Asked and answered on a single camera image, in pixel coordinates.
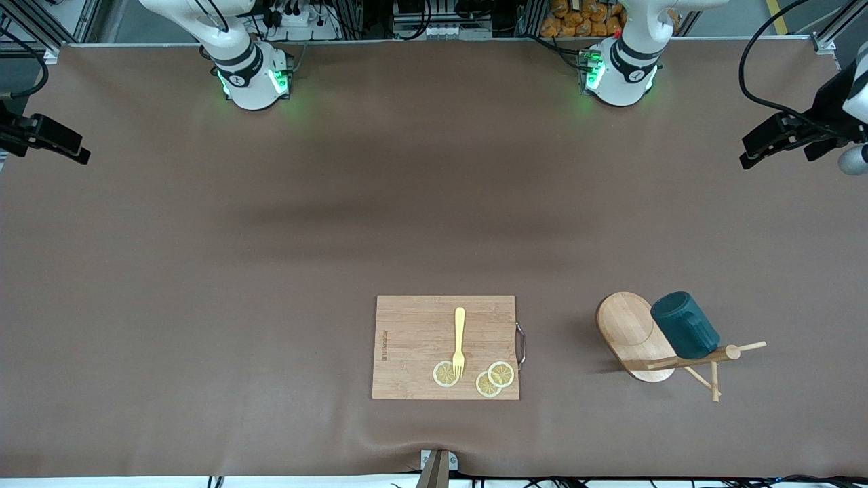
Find bamboo cutting board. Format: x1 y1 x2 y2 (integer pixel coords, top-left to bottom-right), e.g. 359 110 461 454
372 295 527 401

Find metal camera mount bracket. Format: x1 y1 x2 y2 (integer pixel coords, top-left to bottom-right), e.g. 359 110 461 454
415 449 459 488

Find wooden mug rack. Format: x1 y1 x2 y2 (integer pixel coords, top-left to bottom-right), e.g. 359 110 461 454
595 291 768 403

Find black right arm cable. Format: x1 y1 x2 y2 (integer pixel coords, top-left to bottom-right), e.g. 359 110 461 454
0 27 50 101

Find dark green cup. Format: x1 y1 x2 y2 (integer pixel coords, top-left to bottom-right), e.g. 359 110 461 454
650 291 722 360

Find white power strip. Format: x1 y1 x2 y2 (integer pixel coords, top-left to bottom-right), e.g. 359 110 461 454
268 3 340 41

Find yellow plastic fork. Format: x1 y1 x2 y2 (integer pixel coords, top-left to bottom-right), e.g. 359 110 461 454
452 307 467 379

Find brown table mat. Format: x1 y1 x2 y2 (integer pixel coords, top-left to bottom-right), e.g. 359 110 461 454
0 37 868 479

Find aluminium frame post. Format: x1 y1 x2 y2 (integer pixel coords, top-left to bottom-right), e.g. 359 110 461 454
0 0 102 65
810 0 868 55

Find orange snack packets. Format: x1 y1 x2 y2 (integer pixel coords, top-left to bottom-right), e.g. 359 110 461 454
540 0 628 38

